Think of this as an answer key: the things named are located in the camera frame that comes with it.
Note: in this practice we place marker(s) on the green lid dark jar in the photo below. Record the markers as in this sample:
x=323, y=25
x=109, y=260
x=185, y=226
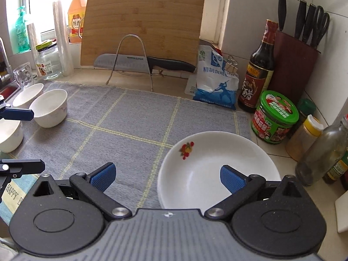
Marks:
x=305, y=107

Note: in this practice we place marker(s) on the clear glass jar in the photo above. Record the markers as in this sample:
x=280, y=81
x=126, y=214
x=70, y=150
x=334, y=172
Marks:
x=48, y=60

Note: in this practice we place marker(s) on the metal wire board rack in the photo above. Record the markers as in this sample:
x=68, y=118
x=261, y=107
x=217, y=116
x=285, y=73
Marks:
x=130, y=63

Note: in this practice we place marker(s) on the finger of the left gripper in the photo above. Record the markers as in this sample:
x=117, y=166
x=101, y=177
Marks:
x=15, y=168

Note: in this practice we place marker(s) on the yellow label oil bottle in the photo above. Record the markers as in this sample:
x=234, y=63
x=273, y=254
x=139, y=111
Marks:
x=337, y=170

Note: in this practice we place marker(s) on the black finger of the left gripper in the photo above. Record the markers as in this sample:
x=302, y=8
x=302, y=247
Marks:
x=9, y=113

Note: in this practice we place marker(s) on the grey checked table mat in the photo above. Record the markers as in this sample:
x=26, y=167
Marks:
x=132, y=129

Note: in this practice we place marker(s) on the green lid sauce jar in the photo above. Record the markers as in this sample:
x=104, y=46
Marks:
x=274, y=117

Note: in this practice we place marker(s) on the metal binder clip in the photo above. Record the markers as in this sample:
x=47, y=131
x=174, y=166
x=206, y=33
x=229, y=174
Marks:
x=231, y=65

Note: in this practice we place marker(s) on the dark red knife block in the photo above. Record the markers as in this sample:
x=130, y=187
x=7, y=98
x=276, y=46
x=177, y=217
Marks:
x=294, y=64

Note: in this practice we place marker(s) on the green dish soap bottle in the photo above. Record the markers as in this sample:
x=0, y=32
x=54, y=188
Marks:
x=21, y=31

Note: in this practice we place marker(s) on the clear glass oil bottle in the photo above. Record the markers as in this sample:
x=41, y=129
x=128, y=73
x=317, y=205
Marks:
x=323, y=154

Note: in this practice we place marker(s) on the plastic wrap roll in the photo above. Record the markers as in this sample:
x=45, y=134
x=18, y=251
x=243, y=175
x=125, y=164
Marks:
x=62, y=37

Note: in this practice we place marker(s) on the white blue salt bag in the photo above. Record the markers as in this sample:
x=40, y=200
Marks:
x=211, y=83

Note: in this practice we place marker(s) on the black scissors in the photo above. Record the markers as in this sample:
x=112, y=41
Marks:
x=320, y=26

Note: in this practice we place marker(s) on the bamboo cutting board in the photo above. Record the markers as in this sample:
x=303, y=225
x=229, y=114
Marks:
x=168, y=29

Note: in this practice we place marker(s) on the white small bowl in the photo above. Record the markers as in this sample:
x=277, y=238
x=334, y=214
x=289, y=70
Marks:
x=11, y=135
x=50, y=108
x=24, y=99

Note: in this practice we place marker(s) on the clear drinking glass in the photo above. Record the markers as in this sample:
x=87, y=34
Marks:
x=23, y=75

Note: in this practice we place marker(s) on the orange cooking wine jug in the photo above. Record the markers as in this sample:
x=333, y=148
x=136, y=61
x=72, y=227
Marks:
x=76, y=15

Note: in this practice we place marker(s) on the yellow lid spice jar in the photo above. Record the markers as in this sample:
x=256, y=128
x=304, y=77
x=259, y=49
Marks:
x=304, y=137

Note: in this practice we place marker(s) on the black handle kitchen knife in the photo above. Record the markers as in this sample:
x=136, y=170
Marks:
x=165, y=64

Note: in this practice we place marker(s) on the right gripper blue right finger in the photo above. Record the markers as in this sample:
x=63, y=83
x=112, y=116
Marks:
x=232, y=179

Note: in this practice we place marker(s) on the large white fruit-pattern plate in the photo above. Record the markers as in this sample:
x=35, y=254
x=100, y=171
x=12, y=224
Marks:
x=189, y=177

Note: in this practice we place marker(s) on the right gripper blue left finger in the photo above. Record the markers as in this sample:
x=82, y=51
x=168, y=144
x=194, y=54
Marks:
x=103, y=177

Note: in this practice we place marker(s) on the dark vinegar bottle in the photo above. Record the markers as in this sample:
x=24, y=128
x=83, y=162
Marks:
x=259, y=70

